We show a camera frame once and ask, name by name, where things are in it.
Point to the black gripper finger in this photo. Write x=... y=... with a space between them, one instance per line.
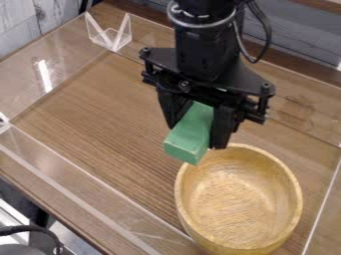
x=223 y=126
x=174 y=106

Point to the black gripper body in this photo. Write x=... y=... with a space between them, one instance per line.
x=204 y=66

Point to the green rectangular block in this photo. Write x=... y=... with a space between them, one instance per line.
x=186 y=142

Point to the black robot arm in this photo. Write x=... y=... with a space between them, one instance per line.
x=248 y=5

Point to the brown wooden bowl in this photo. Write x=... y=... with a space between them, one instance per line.
x=239 y=201

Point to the clear acrylic tray wall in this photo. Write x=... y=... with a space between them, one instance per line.
x=82 y=149

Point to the clear acrylic corner bracket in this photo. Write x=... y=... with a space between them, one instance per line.
x=113 y=39

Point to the black metal table mount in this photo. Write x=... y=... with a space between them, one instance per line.
x=21 y=212

